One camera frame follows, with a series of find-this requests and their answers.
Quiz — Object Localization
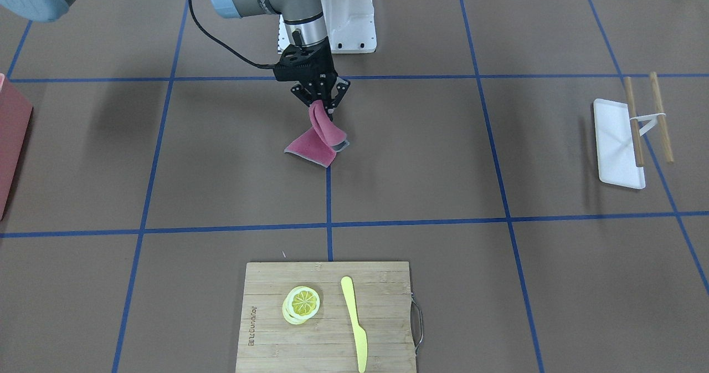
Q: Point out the top lemon slice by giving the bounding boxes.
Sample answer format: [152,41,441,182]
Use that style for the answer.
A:
[286,285,321,319]

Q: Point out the bottom lemon slice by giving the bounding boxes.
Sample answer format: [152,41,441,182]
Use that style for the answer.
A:
[282,294,312,325]

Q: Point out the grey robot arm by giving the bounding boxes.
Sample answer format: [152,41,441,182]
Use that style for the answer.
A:
[1,0,350,117]

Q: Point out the pink wiping cloth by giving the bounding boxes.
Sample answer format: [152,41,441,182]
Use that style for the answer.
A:
[284,100,350,168]

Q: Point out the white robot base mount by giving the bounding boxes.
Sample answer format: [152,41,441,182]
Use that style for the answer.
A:
[321,0,377,54]

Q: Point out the lemon slice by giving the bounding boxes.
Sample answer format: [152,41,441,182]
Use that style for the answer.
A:
[286,285,321,319]
[282,294,312,325]

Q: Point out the pink plastic bin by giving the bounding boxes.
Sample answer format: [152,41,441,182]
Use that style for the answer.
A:
[1,73,33,217]

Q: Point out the yellow plastic knife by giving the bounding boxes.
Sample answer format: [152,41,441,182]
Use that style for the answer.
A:
[340,275,369,372]

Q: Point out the white rack connector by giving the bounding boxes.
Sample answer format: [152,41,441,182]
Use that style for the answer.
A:
[630,113,666,136]

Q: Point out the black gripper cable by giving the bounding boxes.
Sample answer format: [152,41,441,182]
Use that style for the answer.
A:
[188,0,278,70]

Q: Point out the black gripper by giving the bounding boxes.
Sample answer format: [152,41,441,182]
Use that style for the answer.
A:
[273,45,351,114]

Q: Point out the wooden rack rod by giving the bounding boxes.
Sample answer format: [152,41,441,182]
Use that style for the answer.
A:
[649,71,675,163]
[623,76,645,167]

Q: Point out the bamboo cutting board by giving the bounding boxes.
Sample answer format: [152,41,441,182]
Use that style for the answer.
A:
[235,262,417,372]

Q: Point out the white rectangular tray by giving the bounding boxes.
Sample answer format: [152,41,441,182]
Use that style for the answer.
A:
[593,98,646,190]

